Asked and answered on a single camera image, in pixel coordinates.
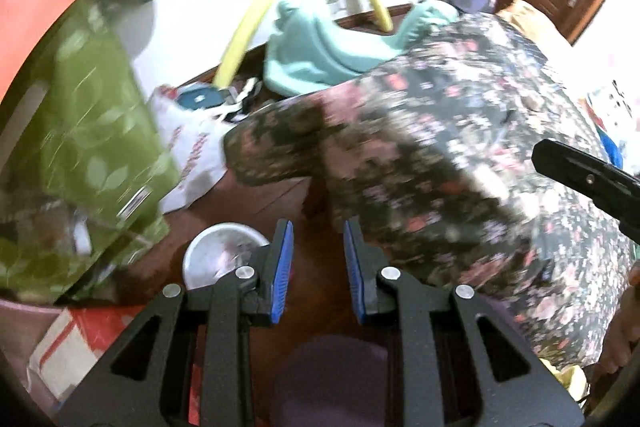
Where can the teal cloth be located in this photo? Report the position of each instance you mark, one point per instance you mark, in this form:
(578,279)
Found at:
(315,52)

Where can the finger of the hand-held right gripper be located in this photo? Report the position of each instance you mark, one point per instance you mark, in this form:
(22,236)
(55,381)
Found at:
(585,174)

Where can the green leaf print bag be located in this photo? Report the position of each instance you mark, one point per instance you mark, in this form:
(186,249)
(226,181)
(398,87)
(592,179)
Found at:
(95,127)

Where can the white plastic bag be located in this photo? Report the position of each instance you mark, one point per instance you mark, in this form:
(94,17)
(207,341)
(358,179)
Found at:
(192,157)

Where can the red and white box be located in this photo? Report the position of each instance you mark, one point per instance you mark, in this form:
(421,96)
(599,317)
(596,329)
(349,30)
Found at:
(85,347)

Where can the person's right hand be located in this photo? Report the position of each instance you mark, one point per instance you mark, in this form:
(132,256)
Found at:
(622,327)

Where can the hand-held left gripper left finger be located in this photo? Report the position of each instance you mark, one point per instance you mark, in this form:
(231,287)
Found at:
(281,277)

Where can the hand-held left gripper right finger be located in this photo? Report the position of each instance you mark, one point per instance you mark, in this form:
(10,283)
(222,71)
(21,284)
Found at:
(355,279)

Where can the dark floral bedsheet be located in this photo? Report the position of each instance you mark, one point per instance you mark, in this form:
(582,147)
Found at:
(450,142)

